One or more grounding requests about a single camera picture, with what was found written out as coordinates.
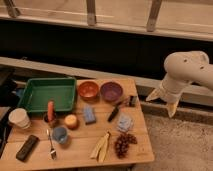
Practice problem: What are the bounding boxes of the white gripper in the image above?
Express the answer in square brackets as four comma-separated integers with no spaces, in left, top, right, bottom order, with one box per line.
[146,74,184,118]

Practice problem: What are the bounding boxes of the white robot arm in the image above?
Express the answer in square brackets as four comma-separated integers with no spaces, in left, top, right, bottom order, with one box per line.
[146,51,213,118]

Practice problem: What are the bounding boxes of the blue cup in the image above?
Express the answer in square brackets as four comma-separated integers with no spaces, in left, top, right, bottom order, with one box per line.
[52,126,68,144]

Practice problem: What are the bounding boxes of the small dark metal cup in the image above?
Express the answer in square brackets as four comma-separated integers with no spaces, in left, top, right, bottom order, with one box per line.
[43,114,58,128]

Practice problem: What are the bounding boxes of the white paper cup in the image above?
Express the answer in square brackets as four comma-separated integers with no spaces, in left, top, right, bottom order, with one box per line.
[9,108,31,129]

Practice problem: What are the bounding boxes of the light blue crumpled cloth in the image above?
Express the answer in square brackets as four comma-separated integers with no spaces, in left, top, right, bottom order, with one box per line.
[117,114,133,132]

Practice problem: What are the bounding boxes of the purple bowl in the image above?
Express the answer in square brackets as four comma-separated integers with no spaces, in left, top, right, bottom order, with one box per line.
[100,82,123,102]

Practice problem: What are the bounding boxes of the black marker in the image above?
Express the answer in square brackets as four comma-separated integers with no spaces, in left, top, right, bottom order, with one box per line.
[108,106,119,122]

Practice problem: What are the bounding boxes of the bunch of red grapes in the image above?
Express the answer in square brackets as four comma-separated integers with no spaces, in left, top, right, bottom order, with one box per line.
[114,133,137,158]

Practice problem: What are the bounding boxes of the blue sponge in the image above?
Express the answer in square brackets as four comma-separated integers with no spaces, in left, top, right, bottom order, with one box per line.
[83,106,96,124]

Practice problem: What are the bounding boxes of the orange bowl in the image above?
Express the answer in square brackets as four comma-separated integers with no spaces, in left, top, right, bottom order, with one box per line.
[78,81,99,100]

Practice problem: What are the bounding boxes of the yellow red apple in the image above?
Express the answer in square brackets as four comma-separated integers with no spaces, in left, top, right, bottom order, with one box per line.
[64,114,78,129]

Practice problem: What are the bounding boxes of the metal fork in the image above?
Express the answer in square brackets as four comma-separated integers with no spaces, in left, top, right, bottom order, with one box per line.
[46,129,57,160]

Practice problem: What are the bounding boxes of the green plastic tray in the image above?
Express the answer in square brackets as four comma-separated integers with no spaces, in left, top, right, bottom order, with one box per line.
[18,78,77,113]

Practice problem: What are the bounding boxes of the black rectangular block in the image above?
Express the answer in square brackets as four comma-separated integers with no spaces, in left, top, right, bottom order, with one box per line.
[16,135,39,161]

